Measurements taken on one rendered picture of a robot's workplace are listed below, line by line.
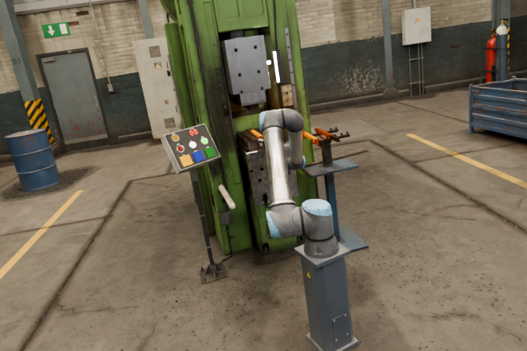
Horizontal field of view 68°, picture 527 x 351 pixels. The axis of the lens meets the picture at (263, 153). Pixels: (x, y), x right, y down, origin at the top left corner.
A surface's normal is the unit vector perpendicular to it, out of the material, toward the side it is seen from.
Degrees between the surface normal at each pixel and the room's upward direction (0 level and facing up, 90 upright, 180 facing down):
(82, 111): 90
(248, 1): 90
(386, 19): 90
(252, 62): 90
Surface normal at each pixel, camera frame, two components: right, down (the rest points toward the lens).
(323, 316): -0.31, 0.30
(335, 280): 0.44, 0.18
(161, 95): 0.09, 0.26
